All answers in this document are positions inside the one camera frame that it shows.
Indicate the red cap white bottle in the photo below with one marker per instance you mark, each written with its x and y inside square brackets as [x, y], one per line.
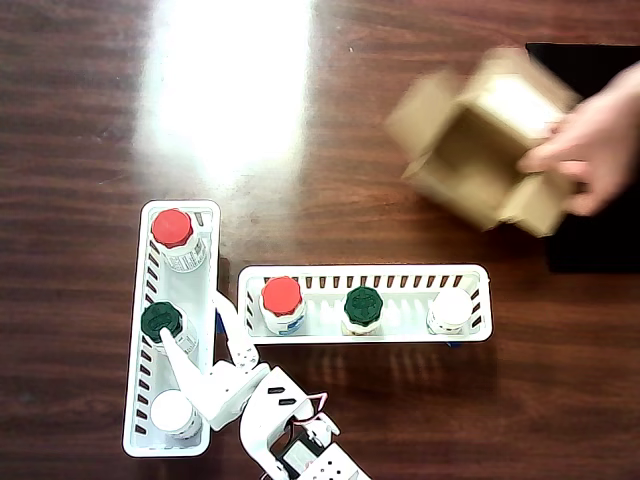
[172, 227]
[281, 296]

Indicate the white basket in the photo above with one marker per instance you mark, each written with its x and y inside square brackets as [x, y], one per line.
[175, 290]
[405, 320]

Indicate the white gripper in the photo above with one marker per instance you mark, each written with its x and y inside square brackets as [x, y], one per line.
[216, 387]

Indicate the small cardboard box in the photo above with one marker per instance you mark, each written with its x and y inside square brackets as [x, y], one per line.
[475, 165]

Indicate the small blue clip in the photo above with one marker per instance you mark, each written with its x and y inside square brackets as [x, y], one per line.
[452, 344]
[218, 322]

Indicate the black mat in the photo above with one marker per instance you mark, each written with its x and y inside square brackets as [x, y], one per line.
[600, 245]

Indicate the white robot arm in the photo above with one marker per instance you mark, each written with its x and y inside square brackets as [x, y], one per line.
[280, 400]

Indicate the person's bare hand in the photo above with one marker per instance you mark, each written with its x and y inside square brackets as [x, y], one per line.
[595, 135]

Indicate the green cap white bottle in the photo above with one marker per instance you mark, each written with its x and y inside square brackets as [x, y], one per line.
[363, 302]
[157, 315]

